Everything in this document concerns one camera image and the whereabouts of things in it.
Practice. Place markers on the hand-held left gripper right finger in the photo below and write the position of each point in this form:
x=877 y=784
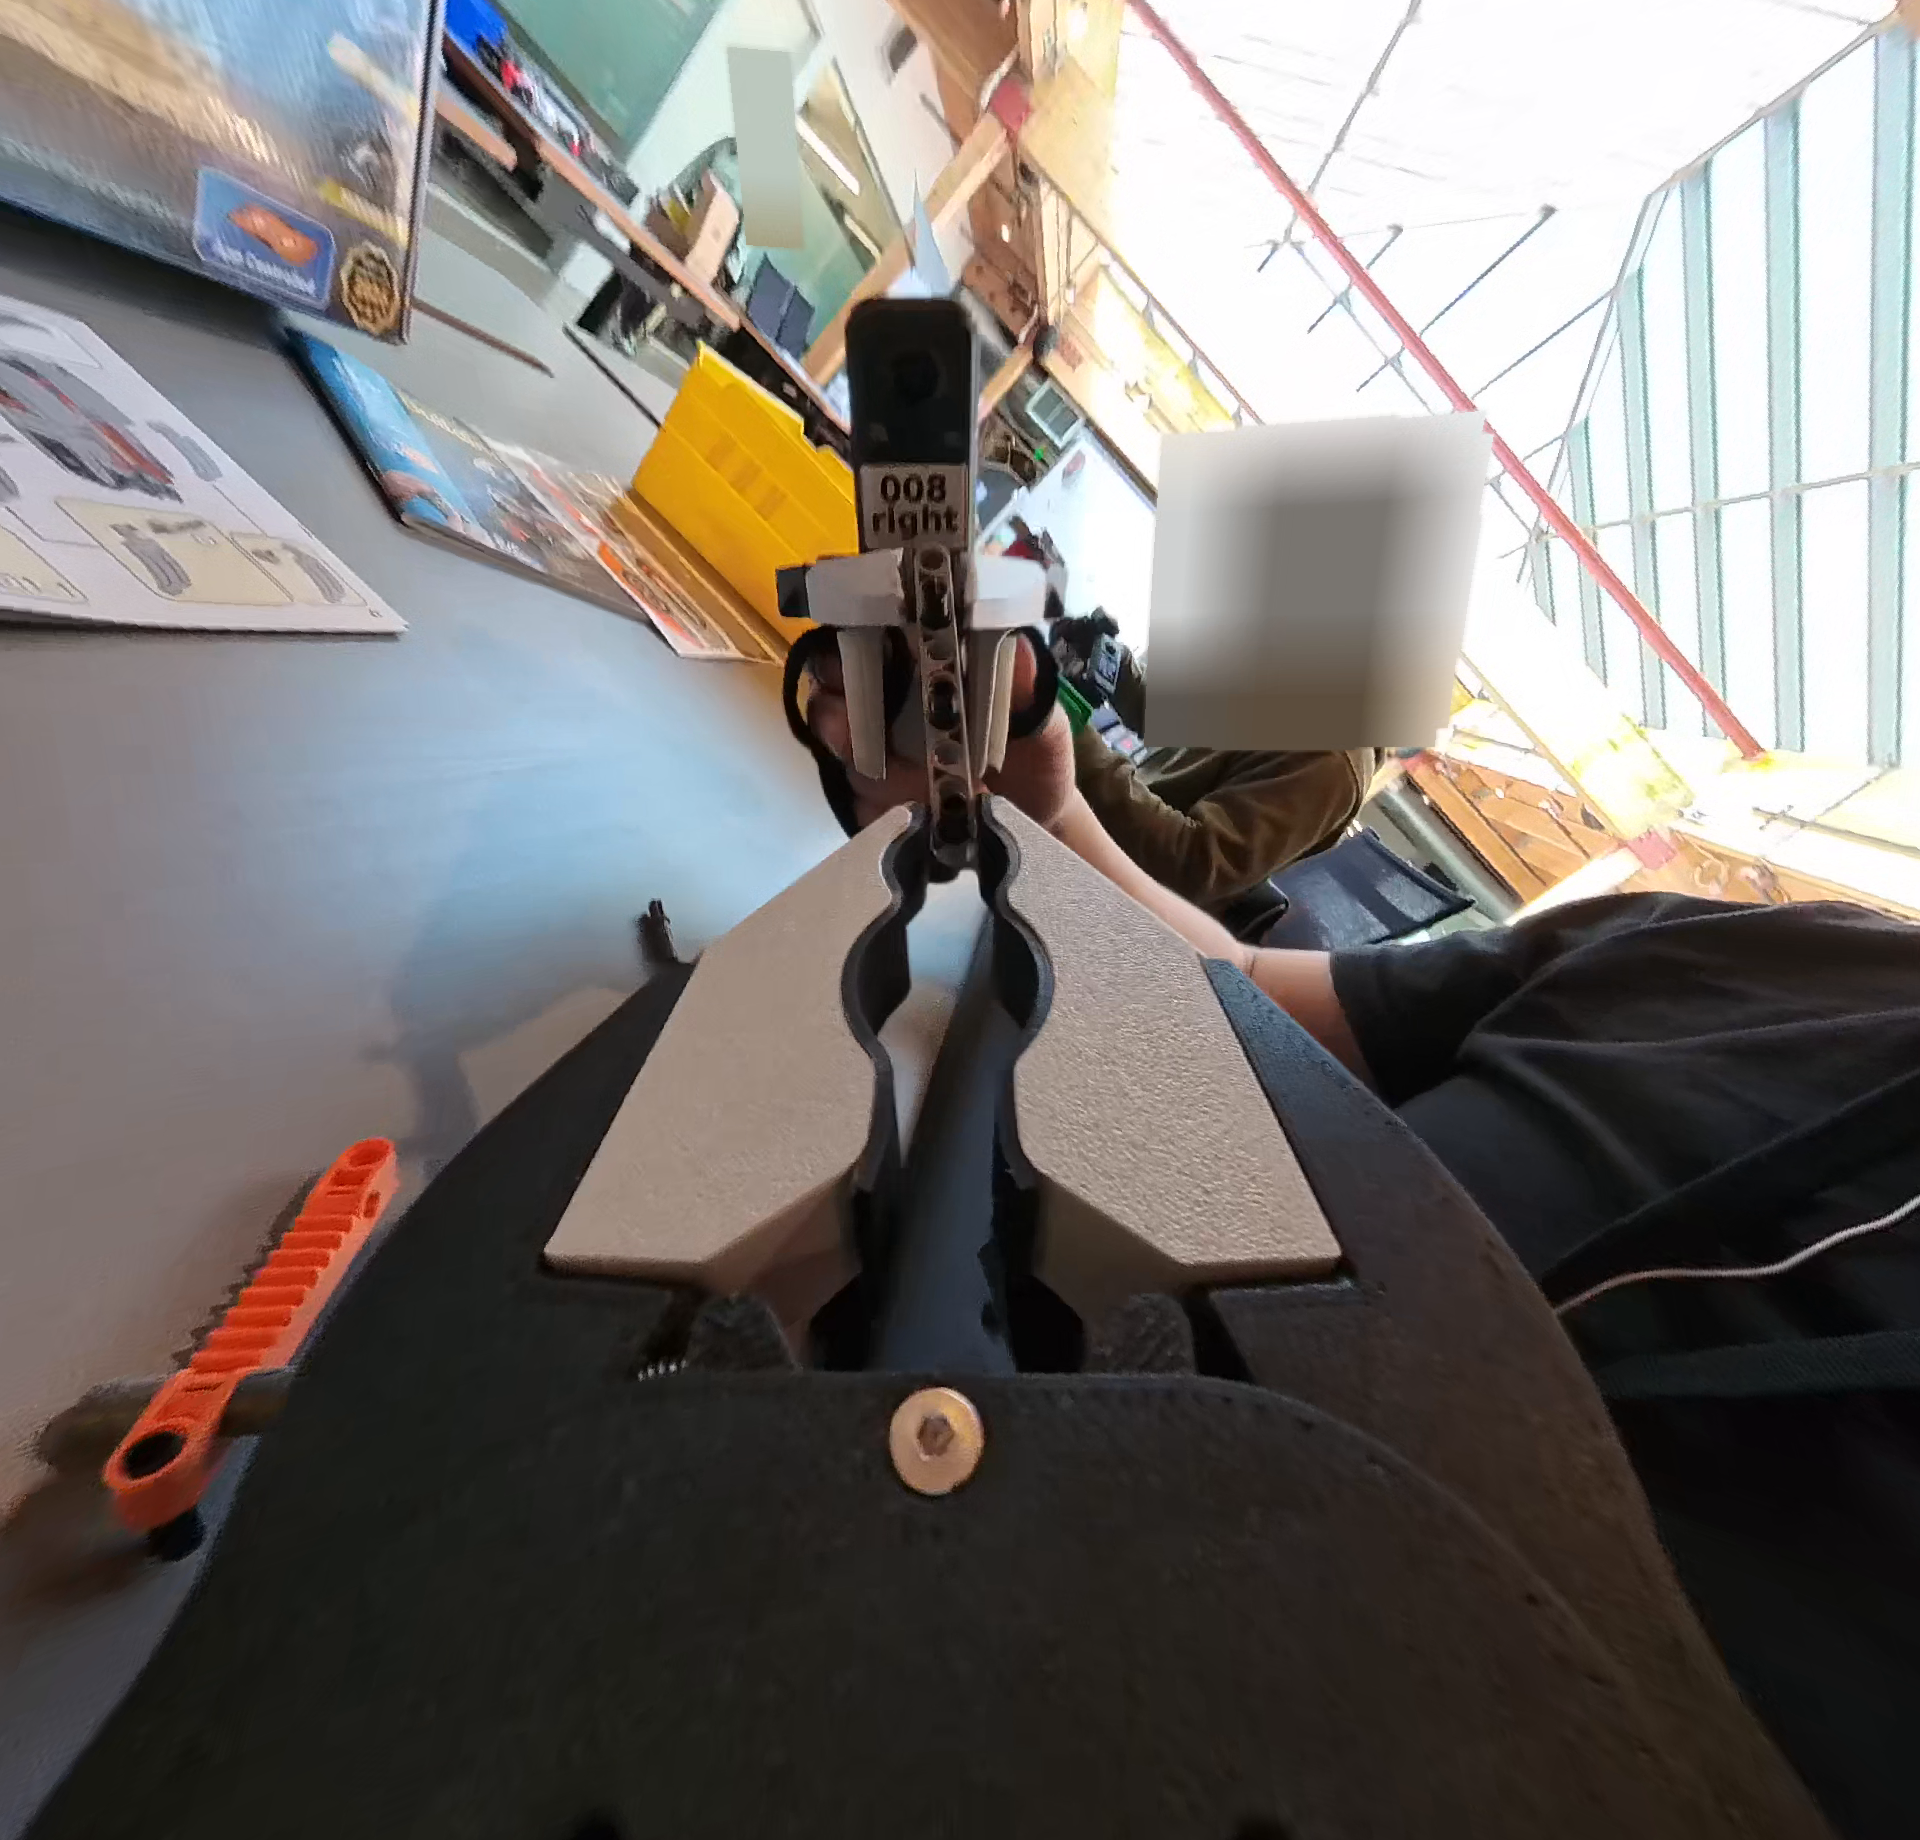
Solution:
x=1155 y=1123

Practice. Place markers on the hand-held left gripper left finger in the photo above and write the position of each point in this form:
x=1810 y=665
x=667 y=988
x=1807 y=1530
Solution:
x=721 y=1123

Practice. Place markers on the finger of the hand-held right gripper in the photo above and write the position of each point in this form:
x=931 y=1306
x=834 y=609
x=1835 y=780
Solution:
x=999 y=701
x=865 y=701

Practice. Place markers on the grey toy beam with pins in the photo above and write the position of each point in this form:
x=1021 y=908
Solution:
x=938 y=701

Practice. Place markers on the person's right forearm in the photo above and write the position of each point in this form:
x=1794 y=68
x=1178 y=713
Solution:
x=1285 y=999

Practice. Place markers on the person's right hand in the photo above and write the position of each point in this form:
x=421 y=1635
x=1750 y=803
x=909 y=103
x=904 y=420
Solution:
x=1051 y=784

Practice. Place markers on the black green device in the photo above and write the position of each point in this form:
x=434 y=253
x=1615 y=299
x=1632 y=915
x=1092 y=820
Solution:
x=1103 y=662

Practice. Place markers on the yellow plastic bin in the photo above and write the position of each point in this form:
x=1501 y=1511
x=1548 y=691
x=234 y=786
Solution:
x=735 y=475

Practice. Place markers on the small black toy pin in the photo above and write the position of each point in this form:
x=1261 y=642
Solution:
x=659 y=929

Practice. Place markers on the cardboard box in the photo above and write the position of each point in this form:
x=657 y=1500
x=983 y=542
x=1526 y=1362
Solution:
x=710 y=227

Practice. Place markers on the wooden workbench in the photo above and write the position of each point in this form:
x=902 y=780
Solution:
x=659 y=259

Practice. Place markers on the dark office chair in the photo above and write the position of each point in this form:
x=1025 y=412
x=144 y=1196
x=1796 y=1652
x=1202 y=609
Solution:
x=1365 y=881

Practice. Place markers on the wooden shelf rack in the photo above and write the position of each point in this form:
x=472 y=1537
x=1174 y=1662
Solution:
x=962 y=11

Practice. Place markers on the colourful printed booklet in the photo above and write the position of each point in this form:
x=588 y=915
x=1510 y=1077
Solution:
x=482 y=485

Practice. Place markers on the orange toothed toy beam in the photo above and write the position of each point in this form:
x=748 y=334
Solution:
x=283 y=1270

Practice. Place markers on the person's black shirt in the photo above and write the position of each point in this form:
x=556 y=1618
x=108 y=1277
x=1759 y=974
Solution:
x=1651 y=1059

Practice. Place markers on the red ceiling pipe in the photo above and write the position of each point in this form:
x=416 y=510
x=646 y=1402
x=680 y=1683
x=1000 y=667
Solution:
x=1424 y=357

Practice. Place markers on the blue crate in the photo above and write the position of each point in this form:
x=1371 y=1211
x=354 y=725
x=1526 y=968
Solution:
x=472 y=17

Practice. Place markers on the white instruction booklet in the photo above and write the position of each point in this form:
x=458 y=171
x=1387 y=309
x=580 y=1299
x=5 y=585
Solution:
x=150 y=519

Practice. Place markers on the printed toy set box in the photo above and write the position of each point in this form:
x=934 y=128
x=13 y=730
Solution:
x=178 y=100

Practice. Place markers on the large glass window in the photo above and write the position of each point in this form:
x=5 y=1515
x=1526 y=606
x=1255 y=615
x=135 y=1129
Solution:
x=1801 y=446

